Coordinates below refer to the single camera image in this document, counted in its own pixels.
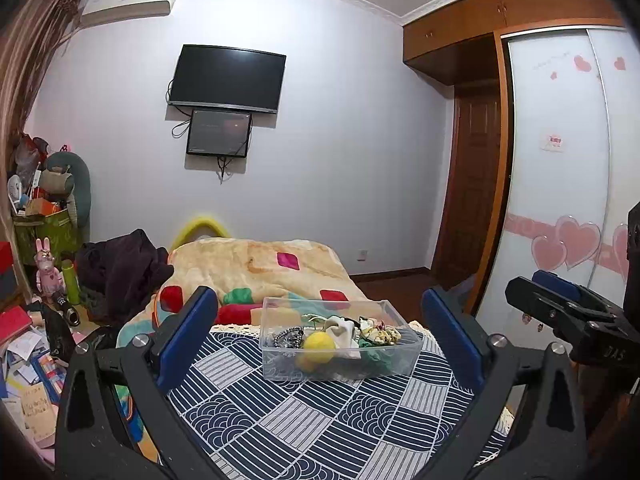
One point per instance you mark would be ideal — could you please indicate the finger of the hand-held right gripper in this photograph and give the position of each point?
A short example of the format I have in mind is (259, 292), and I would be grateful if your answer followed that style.
(535, 305)
(552, 280)

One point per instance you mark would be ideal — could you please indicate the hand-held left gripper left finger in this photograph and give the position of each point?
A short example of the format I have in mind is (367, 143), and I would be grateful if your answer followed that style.
(187, 332)

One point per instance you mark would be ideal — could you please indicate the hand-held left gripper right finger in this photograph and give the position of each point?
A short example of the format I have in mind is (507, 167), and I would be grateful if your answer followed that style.
(450, 332)

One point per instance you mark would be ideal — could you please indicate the yellow and green sponge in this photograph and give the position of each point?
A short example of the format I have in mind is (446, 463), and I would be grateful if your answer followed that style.
(375, 357)

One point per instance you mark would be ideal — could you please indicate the clear plastic storage box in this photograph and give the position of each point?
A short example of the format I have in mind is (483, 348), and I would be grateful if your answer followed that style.
(340, 372)

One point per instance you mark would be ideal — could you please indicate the yellow felt ball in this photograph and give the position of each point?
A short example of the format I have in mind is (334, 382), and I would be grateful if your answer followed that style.
(319, 346)

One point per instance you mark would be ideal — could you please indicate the grey cloth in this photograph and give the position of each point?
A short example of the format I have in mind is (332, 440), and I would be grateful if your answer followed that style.
(464, 290)

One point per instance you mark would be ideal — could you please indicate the beige printed blanket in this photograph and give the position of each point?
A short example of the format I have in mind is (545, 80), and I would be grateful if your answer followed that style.
(235, 265)

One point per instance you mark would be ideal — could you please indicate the pile of black clothing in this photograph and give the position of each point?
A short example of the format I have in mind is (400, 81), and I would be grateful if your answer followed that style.
(125, 267)

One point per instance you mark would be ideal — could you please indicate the white wardrobe door with hearts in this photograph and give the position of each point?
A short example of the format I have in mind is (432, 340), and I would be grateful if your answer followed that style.
(550, 185)
(622, 135)

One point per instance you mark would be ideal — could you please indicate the colourful bed sheet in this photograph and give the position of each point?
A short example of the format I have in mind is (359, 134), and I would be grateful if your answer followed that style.
(129, 410)

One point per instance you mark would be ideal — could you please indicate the black flashlight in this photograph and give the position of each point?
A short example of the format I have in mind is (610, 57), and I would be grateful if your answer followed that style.
(66, 309)

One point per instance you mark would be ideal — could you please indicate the brown wooden door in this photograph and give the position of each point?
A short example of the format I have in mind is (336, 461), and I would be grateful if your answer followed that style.
(470, 185)

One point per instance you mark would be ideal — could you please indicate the green bottle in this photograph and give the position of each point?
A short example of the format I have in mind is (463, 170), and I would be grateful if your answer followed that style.
(71, 282)

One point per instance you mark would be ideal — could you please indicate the paper label with red print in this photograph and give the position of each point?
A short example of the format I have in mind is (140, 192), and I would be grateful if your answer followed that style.
(553, 143)

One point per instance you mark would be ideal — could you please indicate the navy and white patterned tablecloth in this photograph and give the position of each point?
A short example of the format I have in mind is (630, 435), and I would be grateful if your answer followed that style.
(300, 420)

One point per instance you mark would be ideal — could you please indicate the pink bunny toy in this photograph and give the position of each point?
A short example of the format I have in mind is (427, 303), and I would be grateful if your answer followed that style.
(49, 272)

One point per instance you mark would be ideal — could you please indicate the pile of papers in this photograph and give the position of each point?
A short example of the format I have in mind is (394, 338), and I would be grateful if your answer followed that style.
(27, 390)

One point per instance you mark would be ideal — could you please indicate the green storage box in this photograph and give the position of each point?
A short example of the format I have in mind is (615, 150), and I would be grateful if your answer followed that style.
(45, 235)

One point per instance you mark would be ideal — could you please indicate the red book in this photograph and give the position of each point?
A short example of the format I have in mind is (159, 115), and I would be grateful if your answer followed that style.
(14, 325)

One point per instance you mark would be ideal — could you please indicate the dark box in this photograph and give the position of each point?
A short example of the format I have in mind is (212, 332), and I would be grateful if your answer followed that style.
(9, 287)

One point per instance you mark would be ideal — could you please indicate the grey-green plush toy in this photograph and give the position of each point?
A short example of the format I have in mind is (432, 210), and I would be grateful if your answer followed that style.
(77, 180)

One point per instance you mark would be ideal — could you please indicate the red box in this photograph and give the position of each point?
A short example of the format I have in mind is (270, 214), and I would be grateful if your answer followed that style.
(6, 256)

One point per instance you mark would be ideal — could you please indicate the small white fan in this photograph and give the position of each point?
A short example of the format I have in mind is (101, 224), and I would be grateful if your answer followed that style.
(16, 192)

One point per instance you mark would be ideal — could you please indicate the wooden overhead cabinet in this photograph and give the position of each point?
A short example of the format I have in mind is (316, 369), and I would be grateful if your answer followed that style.
(450, 30)

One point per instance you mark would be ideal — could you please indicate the brown striped curtain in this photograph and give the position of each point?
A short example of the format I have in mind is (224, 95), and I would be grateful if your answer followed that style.
(30, 60)

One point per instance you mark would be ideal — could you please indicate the white air conditioner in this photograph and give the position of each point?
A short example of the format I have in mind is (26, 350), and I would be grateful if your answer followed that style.
(127, 2)

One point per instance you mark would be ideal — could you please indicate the white wall socket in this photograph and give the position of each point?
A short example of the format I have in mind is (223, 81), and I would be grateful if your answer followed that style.
(363, 255)

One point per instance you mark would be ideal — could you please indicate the small black wall monitor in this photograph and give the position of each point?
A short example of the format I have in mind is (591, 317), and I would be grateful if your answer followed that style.
(218, 131)

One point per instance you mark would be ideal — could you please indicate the wall-mounted black television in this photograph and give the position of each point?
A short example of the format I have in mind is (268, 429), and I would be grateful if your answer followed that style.
(227, 76)

